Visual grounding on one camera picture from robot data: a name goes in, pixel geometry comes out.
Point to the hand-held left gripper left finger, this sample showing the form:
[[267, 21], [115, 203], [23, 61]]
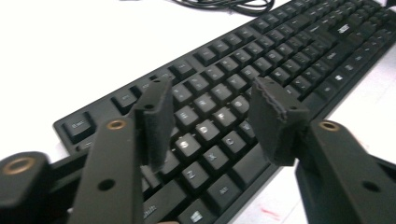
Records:
[[109, 171]]

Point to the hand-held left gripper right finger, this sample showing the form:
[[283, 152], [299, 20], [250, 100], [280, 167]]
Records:
[[336, 174]]

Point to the black computer keyboard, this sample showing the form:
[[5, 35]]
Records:
[[280, 62]]

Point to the white board table cover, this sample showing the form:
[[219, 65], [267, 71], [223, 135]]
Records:
[[77, 46]]

